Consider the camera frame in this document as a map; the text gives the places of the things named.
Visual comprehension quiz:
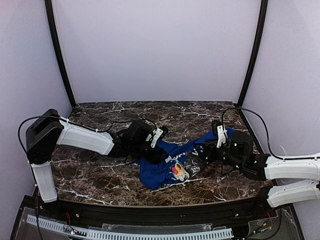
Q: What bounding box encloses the left black frame post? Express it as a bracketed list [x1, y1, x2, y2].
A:
[44, 0, 77, 109]

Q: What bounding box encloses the black frame post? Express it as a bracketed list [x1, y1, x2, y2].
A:
[237, 0, 269, 107]
[44, 0, 77, 109]

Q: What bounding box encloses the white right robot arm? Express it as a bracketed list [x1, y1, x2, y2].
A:
[193, 140, 320, 208]

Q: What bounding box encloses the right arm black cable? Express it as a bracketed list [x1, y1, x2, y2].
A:
[221, 107, 320, 161]

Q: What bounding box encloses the rainbow flower plush brooch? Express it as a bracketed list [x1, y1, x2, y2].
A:
[170, 162, 184, 177]

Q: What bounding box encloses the right black frame post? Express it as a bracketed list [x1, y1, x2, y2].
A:
[237, 0, 269, 107]

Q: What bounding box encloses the white slotted cable duct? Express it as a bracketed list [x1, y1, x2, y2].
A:
[24, 214, 234, 240]

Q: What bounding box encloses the black front aluminium rail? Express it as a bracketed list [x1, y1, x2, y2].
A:
[58, 198, 258, 226]

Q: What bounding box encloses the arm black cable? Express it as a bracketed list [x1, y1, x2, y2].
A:
[221, 107, 320, 161]
[17, 115, 156, 156]

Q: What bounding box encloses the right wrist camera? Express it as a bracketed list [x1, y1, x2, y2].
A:
[211, 120, 253, 169]

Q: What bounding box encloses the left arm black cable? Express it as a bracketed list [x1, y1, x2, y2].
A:
[17, 115, 156, 156]

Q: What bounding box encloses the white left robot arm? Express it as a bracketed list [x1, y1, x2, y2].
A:
[24, 108, 168, 203]

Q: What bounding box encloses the blue printed t-shirt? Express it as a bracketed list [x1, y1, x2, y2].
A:
[138, 127, 236, 190]

